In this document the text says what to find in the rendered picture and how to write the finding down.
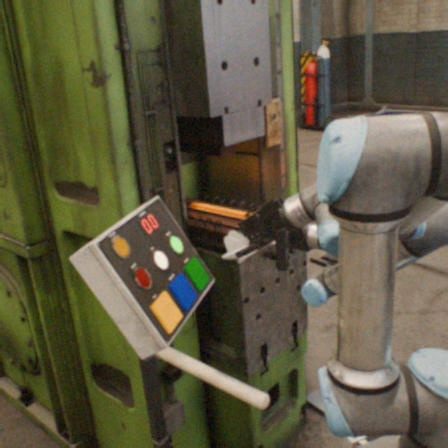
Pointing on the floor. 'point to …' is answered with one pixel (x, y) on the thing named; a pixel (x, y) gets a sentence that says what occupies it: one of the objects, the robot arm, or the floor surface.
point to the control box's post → (153, 400)
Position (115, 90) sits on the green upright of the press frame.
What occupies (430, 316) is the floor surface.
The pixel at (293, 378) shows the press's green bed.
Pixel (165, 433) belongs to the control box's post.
